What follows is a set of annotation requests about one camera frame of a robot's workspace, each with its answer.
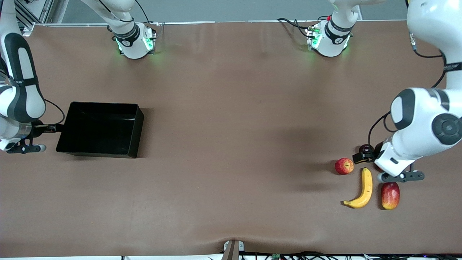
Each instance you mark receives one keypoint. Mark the red yellow apple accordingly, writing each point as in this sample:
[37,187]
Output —
[344,166]

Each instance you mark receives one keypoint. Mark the dark purple plum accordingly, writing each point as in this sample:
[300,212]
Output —
[366,147]

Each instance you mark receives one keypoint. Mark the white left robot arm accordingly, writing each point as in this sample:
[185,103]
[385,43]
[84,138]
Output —
[422,112]

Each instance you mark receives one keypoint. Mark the grey table edge clamp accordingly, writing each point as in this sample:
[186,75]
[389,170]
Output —
[232,249]

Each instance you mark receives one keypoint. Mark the aluminium frame profile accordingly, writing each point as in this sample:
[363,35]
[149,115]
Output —
[39,11]

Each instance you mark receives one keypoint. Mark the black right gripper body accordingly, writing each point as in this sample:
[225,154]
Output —
[37,129]

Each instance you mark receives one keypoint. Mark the yellow banana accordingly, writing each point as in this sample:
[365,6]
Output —
[366,187]

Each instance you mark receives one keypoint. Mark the red yellow mango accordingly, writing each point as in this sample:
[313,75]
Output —
[390,196]

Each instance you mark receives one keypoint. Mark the large table cover mat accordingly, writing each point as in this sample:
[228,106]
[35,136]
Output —
[231,90]

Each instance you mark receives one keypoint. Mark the black rectangular plastic box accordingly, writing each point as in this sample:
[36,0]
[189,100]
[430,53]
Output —
[101,130]

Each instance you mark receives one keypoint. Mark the round red peach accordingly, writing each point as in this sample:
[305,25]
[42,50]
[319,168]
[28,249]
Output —
[378,168]

